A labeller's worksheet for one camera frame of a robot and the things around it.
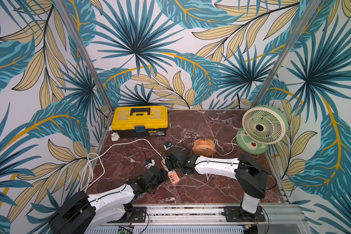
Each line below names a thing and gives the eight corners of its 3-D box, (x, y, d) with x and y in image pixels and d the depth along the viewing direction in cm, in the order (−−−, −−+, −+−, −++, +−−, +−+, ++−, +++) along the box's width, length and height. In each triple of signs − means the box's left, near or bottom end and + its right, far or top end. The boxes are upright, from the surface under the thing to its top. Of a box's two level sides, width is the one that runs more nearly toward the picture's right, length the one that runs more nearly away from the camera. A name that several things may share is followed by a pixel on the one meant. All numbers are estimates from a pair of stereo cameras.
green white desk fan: (240, 157, 97) (264, 127, 71) (234, 136, 107) (253, 103, 81) (262, 157, 97) (294, 127, 71) (254, 136, 107) (279, 104, 81)
